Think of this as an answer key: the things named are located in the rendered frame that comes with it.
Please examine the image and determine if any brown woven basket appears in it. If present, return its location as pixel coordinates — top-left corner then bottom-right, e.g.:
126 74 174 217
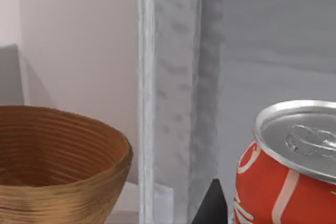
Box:
0 105 134 224

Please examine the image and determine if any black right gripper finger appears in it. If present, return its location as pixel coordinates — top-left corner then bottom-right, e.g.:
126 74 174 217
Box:
192 178 228 224

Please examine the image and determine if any red and white can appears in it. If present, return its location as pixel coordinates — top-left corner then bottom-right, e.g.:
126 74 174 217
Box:
232 99 336 224

